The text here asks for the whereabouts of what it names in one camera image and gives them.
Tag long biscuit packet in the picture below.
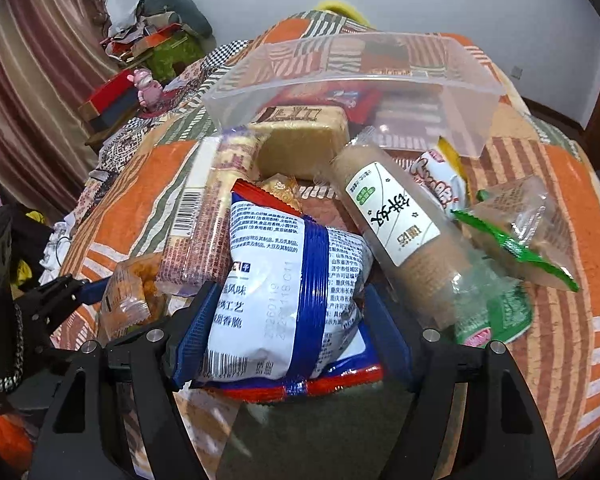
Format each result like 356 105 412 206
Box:
157 129 262 291

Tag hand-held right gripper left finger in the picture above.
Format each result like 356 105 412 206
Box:
27 281 224 480

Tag pink toy figure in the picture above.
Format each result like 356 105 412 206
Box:
127 67 165 111

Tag brown striped curtain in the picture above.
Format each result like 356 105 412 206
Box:
0 0 112 221

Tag brick-shaped bread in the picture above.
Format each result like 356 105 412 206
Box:
254 104 352 182

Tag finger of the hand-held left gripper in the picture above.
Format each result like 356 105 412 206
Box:
14 273 110 357

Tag blue white snack packet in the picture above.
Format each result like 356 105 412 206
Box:
189 178 385 403

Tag yellow pillow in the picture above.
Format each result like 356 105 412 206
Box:
315 0 376 28

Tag red white snack packet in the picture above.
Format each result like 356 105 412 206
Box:
411 147 470 216

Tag brown cracker roll pack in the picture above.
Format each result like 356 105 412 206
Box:
314 127 511 331

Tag red box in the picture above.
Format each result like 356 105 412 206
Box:
77 70 146 133

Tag white printed cloth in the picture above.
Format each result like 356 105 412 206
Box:
39 209 87 273

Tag orange cardboard box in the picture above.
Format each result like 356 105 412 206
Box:
130 22 186 58

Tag green snack packet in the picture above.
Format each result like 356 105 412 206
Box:
452 280 533 350

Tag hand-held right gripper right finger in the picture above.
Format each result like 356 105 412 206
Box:
364 284 560 480

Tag checkered patchwork quilt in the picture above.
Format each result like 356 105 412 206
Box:
82 42 261 173

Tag grey pillow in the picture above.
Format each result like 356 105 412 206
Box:
135 0 215 38

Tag small orange snack packet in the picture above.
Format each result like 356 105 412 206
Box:
99 254 168 343

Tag clear packet with green edge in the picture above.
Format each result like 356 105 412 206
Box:
452 174 581 293

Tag clear plastic container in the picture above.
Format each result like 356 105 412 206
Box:
201 31 505 159

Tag orange striped patchwork blanket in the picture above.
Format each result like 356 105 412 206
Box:
50 7 600 480

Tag orange pastry packet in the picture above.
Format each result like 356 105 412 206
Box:
257 172 308 208

